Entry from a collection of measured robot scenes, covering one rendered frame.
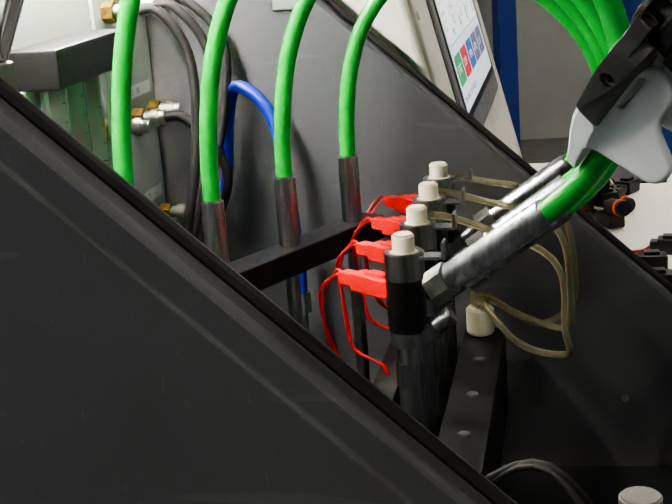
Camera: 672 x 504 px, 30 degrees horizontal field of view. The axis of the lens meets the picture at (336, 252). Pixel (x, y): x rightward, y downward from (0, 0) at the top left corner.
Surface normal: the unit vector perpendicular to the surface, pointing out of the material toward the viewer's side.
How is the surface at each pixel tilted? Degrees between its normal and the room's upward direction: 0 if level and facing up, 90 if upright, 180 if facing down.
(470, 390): 0
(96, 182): 43
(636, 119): 101
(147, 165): 90
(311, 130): 90
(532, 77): 90
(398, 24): 90
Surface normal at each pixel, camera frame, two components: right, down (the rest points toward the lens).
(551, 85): -0.08, 0.27
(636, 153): -0.67, 0.42
